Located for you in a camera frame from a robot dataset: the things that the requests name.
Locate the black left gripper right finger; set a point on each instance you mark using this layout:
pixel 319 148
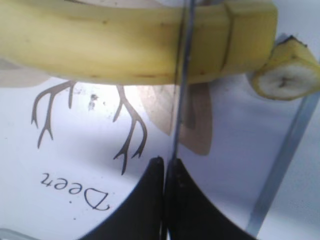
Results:
pixel 188 213

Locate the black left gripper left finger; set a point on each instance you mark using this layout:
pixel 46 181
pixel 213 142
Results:
pixel 139 217

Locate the white-handled kitchen knife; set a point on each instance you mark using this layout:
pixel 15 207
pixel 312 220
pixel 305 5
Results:
pixel 181 72

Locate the yellow banana main part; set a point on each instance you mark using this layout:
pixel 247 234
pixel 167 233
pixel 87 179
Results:
pixel 92 43

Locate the banana end tip piece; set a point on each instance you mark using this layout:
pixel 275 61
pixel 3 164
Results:
pixel 291 72

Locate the cut banana slice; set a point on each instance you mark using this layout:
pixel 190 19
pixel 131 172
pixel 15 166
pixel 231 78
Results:
pixel 252 35

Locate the white deer cutting board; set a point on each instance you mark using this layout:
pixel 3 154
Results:
pixel 71 151

